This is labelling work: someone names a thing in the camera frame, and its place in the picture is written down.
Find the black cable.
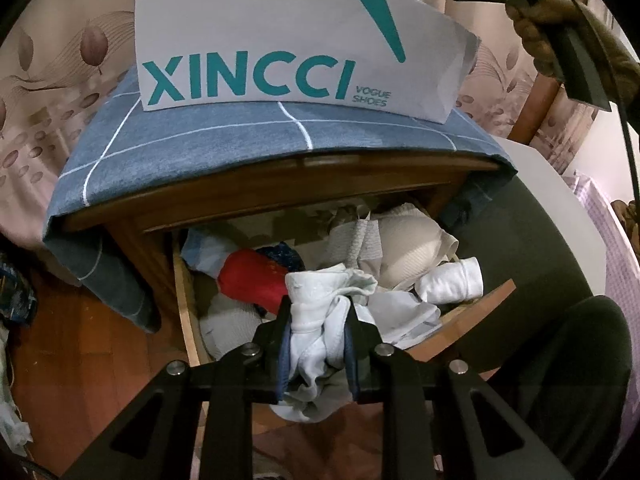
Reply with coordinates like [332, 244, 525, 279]
[547, 0, 640, 191]

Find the red underwear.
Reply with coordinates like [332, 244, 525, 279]
[217, 249, 291, 313]

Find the light blue white cloth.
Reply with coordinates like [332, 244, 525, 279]
[181, 227, 241, 278]

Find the blue checked cloth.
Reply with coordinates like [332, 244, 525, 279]
[42, 67, 518, 333]

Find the wooden nightstand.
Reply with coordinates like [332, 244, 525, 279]
[62, 152, 501, 311]

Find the white shoe box teal print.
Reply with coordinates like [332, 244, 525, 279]
[135, 0, 478, 125]

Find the beige leaf print curtain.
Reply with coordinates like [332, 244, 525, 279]
[0, 0, 601, 261]

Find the beige bra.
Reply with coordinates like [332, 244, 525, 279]
[367, 205, 461, 291]

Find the white underwear grey trim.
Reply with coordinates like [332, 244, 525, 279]
[357, 290, 443, 351]

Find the white board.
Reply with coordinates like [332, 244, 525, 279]
[492, 137, 608, 296]

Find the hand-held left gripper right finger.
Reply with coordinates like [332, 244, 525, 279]
[344, 299, 576, 480]

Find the person's right hand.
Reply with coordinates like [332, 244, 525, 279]
[504, 0, 640, 92]

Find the dark blue patterned underwear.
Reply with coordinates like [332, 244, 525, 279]
[255, 242, 306, 273]

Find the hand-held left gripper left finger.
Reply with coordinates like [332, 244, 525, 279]
[60, 296, 296, 480]

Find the brown cloth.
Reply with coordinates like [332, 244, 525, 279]
[611, 199, 640, 261]

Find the white rolled sock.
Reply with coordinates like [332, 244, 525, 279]
[414, 256, 485, 306]

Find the dark blue plastic bag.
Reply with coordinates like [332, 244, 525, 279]
[0, 254, 37, 322]

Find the grey white patterned underwear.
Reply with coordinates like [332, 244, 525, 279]
[327, 217, 383, 281]

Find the white plastic bag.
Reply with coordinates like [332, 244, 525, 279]
[0, 320, 35, 453]

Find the pink checked bedsheet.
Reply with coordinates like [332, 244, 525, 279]
[562, 170, 640, 361]

